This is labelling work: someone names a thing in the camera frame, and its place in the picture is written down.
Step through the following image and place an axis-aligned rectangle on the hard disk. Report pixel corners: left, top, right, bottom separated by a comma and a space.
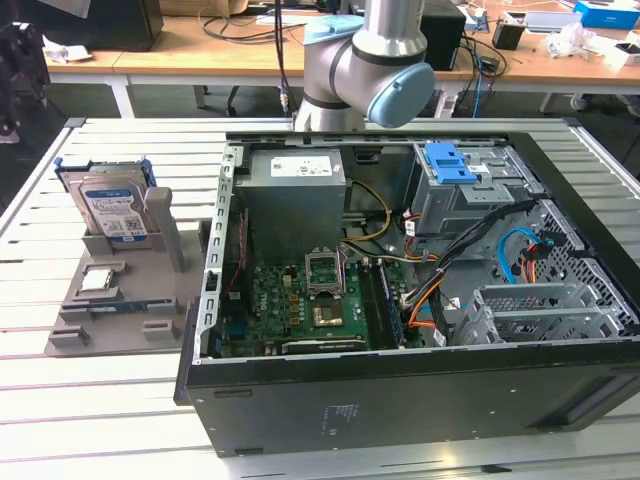
53, 155, 154, 251

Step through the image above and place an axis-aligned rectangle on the grey metal disk bay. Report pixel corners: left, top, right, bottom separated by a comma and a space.
457, 282, 626, 346

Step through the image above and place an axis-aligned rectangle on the crumpled white paper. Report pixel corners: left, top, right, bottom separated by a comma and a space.
42, 43, 94, 64

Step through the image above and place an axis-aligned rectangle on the large black box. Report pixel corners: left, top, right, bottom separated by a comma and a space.
42, 0, 164, 52

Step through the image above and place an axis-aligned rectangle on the long wooden top desk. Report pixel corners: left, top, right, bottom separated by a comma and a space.
112, 0, 640, 120

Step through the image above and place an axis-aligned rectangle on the silver CPU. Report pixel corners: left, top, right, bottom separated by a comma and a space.
79, 267, 121, 294

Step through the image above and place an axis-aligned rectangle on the grey parts rack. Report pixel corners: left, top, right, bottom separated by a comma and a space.
47, 187, 214, 359

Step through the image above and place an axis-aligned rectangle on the blue RAM stick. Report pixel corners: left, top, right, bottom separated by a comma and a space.
87, 298, 171, 314

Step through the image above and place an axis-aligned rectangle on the black case fan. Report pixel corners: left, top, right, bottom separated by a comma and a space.
219, 207, 251, 321

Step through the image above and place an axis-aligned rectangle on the grey power supply unit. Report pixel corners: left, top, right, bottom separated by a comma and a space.
234, 149, 349, 261

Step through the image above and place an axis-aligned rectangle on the green motherboard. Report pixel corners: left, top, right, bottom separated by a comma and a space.
219, 259, 426, 359

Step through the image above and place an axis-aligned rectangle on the metal socket cover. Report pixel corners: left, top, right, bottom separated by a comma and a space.
303, 247, 346, 297

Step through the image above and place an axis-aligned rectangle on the thin metal locking lever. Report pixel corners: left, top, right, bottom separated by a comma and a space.
337, 244, 349, 297

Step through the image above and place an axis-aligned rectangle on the CPU socket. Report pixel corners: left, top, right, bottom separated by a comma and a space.
310, 299, 347, 329

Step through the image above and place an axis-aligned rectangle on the black graphics card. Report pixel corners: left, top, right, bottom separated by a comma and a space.
279, 337, 369, 357

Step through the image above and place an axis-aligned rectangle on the small black box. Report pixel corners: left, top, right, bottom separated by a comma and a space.
422, 9, 466, 71

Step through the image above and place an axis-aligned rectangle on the black RAM slot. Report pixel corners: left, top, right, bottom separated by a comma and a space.
357, 263, 389, 351

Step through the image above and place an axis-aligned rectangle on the white power strip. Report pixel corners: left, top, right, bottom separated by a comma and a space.
433, 91, 459, 120

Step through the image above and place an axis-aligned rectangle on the blue plastic latch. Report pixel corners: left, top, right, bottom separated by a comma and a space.
422, 143, 479, 185

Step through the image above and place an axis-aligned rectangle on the dark RAM stick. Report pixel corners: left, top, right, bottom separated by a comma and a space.
377, 262, 405, 349

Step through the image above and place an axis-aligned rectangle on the grey metal drive cage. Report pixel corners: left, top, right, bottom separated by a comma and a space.
407, 142, 544, 239

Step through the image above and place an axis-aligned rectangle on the black open container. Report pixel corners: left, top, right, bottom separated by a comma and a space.
492, 19, 526, 50

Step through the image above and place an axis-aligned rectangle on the black open PC case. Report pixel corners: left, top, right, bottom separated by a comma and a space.
173, 130, 640, 459

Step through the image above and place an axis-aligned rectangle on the grey flat tray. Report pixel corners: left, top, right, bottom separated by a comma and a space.
524, 10, 584, 34

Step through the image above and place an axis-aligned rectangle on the crumpled clear plastic bag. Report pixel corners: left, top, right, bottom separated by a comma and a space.
542, 22, 596, 59

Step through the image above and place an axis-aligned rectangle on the blue cardboard box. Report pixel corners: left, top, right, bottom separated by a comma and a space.
573, 0, 640, 29

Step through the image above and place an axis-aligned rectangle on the white box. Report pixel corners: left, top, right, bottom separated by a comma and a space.
594, 39, 640, 69

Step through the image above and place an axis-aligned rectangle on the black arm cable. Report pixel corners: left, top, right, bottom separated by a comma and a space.
273, 0, 292, 121

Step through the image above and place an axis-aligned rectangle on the red black twisted wire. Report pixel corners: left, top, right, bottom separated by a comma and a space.
224, 209, 250, 296

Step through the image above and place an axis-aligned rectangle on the grey PSU cable bundle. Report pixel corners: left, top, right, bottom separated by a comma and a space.
342, 239, 426, 266

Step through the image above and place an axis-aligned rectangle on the red yellow power wire bundle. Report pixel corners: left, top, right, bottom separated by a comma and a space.
402, 234, 441, 264

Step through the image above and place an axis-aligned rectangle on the blue hanging cable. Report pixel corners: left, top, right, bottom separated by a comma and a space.
472, 74, 496, 120

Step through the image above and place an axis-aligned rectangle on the orange data cable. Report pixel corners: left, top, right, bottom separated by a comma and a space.
407, 287, 444, 331

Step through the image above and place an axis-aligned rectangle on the black sleeved cable bundle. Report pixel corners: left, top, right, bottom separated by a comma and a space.
399, 199, 544, 311

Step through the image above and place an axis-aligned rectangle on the blue data wire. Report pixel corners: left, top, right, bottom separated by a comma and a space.
497, 227, 556, 286

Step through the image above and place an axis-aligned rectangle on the orange red power wire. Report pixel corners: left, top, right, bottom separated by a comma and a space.
519, 242, 544, 286

